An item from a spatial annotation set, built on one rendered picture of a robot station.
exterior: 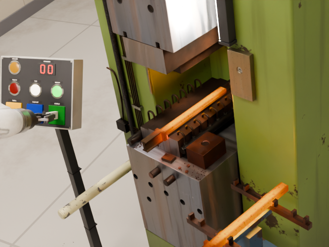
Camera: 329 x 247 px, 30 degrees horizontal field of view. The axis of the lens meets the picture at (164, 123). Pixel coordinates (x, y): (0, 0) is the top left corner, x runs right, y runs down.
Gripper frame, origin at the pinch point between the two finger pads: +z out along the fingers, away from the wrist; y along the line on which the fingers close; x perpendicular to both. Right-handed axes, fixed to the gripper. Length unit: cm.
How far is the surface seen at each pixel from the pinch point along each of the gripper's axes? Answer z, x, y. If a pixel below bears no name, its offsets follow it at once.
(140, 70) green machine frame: 13.9, 19.0, 31.0
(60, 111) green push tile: 3.5, 1.8, 1.8
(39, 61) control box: 3.8, 21.0, -8.3
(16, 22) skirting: 285, 50, -212
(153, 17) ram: -26, 37, 52
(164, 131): 0.1, -2.2, 47.3
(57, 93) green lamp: 3.4, 8.5, 0.3
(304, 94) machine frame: -14, 15, 99
